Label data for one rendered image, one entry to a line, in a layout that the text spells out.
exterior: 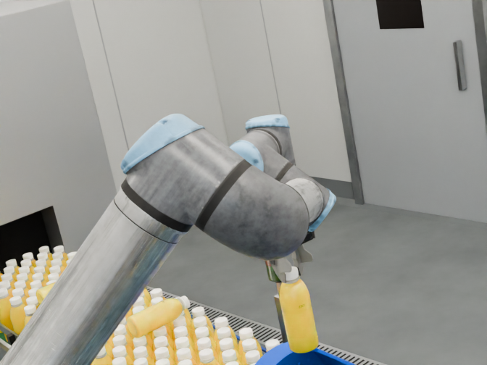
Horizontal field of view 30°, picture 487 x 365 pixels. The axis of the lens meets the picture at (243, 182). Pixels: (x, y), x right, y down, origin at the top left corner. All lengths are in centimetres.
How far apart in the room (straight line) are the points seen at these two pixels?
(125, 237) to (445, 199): 490
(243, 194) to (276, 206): 5
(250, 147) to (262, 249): 55
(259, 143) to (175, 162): 61
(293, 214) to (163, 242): 18
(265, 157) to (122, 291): 61
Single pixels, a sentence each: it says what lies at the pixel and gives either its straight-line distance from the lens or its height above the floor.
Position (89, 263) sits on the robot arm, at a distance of 128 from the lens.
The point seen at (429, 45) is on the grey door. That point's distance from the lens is 576.
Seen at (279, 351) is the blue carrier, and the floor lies 123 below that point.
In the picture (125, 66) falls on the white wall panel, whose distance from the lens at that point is 685.
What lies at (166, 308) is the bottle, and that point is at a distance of 275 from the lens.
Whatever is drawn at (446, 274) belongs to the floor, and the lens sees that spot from 536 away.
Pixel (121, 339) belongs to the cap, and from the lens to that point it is 277.
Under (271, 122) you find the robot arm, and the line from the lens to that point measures 189.
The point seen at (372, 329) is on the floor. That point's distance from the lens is 486.
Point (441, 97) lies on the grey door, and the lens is 581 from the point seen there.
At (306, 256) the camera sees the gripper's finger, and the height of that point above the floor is 149.
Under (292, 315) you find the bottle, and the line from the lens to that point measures 207.
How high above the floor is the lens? 228
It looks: 18 degrees down
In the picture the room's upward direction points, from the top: 11 degrees counter-clockwise
